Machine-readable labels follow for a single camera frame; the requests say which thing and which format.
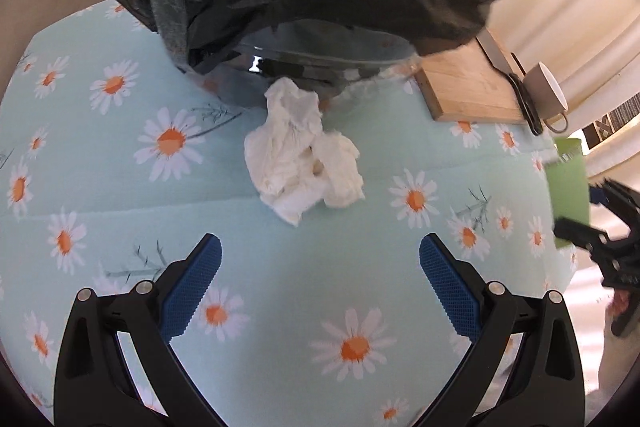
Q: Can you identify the person's right hand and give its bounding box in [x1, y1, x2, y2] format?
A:
[610, 289, 639, 338]

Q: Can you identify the steel cleaver black handle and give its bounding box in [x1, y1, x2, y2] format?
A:
[476, 28, 544, 135]

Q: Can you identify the beige ceramic mug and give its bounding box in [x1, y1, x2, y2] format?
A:
[523, 62, 568, 124]

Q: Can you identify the white tissue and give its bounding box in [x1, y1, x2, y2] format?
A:
[244, 77, 364, 227]

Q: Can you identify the wooden cutting board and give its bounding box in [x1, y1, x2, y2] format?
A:
[414, 40, 525, 124]

